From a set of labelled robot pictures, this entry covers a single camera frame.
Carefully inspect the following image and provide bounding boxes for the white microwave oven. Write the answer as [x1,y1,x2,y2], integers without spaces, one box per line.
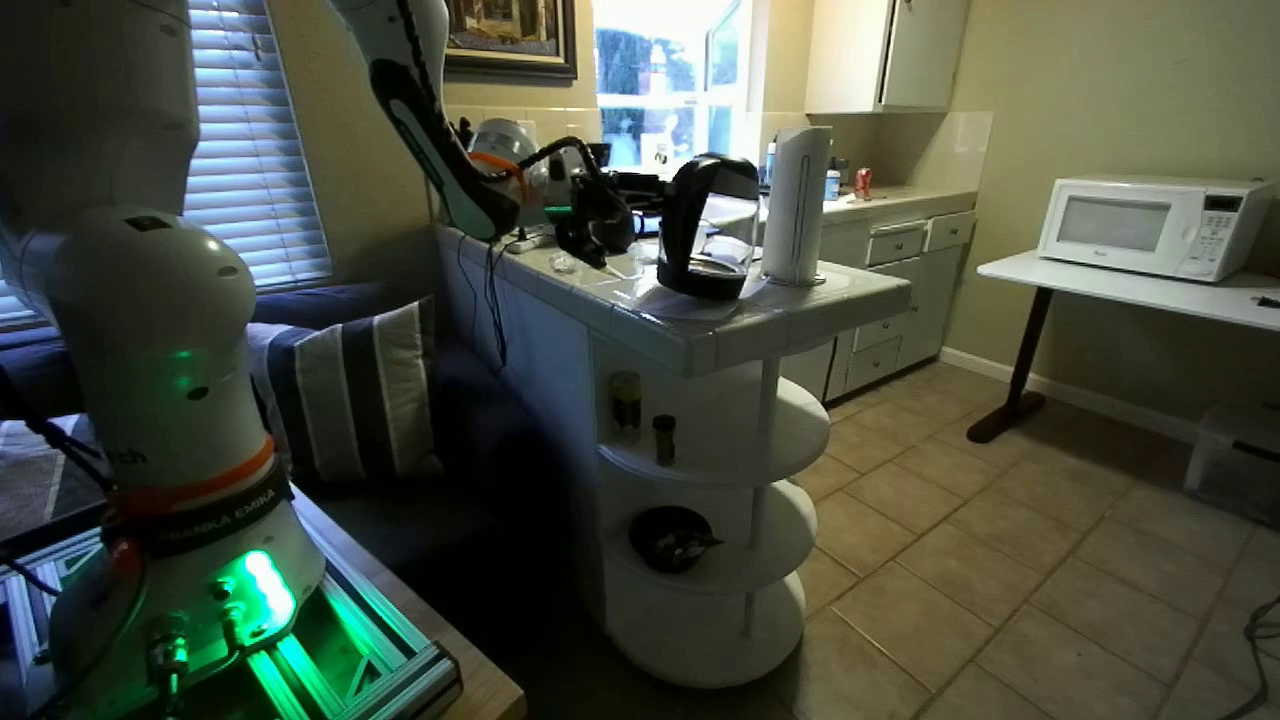
[1037,174,1274,288]

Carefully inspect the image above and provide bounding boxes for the black counter cable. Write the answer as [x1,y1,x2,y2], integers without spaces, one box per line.
[471,232,515,378]

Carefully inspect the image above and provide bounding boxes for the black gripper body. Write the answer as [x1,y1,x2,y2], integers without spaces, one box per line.
[546,174,638,267]

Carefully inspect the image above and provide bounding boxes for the white paper sheet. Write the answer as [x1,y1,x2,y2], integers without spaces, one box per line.
[585,251,771,331]

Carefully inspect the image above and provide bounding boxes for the white lower kitchen cabinets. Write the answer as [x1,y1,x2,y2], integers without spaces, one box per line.
[775,189,979,406]

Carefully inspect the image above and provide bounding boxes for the small jar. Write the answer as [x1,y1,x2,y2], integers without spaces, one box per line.
[606,369,642,436]

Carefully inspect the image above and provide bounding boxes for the dark blue sofa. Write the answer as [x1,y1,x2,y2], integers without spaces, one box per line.
[0,278,592,631]

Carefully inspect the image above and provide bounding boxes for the white upper wall cabinet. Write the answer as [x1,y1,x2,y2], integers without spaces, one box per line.
[798,0,977,115]

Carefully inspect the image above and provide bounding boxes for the black coffee maker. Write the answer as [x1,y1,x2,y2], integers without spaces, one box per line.
[650,147,766,304]

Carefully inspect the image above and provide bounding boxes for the black bowl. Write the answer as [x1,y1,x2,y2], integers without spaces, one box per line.
[625,505,723,581]

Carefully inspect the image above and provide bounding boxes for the white window blinds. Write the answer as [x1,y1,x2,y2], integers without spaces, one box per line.
[0,0,335,336]

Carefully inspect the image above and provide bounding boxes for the white counter with round shelves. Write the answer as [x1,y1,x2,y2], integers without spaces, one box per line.
[434,218,917,691]

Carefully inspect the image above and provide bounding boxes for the white paper towel roll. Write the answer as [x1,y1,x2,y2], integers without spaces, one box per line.
[759,122,836,293]

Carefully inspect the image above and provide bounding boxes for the framed wall picture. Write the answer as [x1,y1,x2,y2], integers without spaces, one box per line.
[441,0,581,78]

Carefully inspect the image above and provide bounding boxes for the aluminium robot base mount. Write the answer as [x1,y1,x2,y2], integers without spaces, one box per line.
[0,533,463,720]

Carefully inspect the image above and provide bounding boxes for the white desk black leg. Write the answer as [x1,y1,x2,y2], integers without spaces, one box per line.
[962,248,1280,447]

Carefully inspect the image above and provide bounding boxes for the striped blue white pillow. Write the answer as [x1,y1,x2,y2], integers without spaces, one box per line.
[241,295,444,490]

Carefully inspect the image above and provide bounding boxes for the black floor cable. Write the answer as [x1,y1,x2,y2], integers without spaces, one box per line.
[1217,593,1280,720]

